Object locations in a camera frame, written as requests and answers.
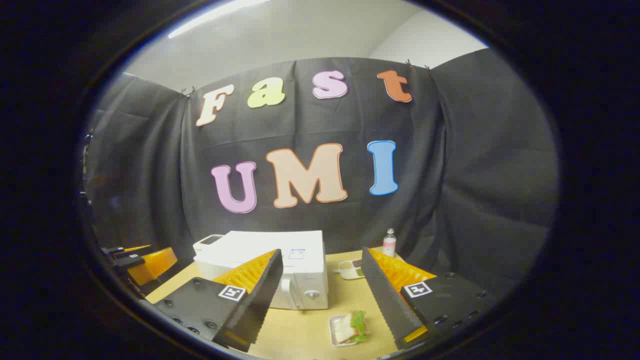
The lettuce sandwich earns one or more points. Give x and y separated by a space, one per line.
345 330

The clear bottle pink label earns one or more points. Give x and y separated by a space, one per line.
389 245

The white microwave oven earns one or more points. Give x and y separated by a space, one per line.
305 280

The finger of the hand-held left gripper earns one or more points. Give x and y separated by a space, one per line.
155 265

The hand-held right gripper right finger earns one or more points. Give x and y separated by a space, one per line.
385 300

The white divided sauce dish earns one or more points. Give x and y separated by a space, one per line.
347 270

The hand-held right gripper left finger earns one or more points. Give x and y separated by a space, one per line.
260 305

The white plastic tray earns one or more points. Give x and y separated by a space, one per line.
331 330

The black backdrop cloth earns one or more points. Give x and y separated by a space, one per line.
450 175

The small white device dark screen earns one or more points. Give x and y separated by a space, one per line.
205 245

